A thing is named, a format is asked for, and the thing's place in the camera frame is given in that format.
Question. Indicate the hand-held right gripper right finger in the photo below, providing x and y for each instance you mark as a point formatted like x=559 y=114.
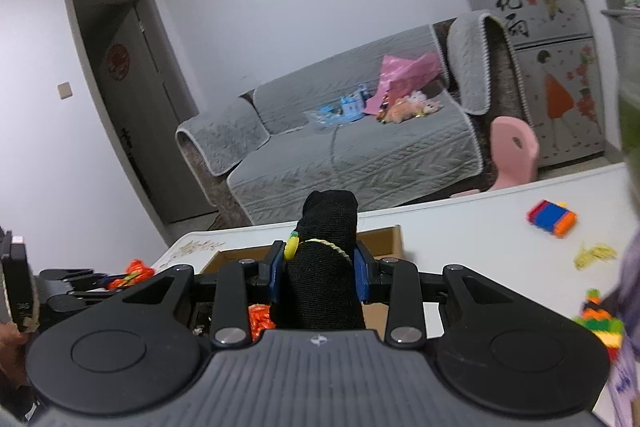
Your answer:
x=361 y=274

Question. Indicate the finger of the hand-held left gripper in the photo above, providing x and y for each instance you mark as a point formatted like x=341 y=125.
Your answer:
x=75 y=303
x=70 y=276

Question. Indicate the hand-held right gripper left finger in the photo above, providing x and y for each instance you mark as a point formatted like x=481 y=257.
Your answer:
x=276 y=274

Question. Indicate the cardboard box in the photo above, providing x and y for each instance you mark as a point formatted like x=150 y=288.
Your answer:
x=385 y=242

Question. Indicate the black sock roll yellow band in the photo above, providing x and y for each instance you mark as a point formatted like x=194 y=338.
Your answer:
x=320 y=287

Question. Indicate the orange plastic bundle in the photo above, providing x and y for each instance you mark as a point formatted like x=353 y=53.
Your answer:
x=136 y=271
x=260 y=319

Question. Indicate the white desktop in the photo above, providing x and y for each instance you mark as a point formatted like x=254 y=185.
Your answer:
x=475 y=232

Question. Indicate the person's left hand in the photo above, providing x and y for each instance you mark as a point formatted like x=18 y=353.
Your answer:
x=11 y=338

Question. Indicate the grey quilted sofa cover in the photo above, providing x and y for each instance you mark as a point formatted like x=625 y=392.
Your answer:
x=375 y=162

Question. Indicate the grey quilted armrest cover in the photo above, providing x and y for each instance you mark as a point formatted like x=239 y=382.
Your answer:
x=472 y=62
x=220 y=132

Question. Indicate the clear blue plastic bag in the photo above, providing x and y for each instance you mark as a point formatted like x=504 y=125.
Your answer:
x=325 y=116

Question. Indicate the orange plush toy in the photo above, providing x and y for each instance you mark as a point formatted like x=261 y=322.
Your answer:
x=400 y=111

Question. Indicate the grey door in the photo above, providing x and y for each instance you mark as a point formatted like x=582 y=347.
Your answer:
x=145 y=122

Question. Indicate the blue toy castle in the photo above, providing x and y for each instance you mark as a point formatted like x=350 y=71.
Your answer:
x=354 y=103

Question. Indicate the blue orange toy block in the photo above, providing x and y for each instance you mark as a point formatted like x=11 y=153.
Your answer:
x=550 y=218

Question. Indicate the pink plastic chair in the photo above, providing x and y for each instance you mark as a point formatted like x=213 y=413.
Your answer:
x=515 y=147

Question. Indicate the pink plastic bag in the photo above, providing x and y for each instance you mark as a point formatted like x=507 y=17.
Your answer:
x=400 y=74

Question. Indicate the red round door decoration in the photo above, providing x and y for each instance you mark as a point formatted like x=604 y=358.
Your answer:
x=118 y=61

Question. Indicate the yellow plastic toy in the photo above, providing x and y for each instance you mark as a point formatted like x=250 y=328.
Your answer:
x=594 y=256

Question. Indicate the grey sofa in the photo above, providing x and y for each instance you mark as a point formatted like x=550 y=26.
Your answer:
x=500 y=72

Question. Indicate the colourful bead cube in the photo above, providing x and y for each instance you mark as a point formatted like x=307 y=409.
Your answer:
x=602 y=322

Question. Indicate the purple water bottle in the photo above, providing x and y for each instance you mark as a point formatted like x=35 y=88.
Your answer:
x=631 y=287

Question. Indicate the flower-decorated fridge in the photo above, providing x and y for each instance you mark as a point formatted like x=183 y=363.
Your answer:
x=550 y=57

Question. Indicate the beige light switch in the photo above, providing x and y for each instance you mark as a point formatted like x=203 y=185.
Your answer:
x=64 y=91

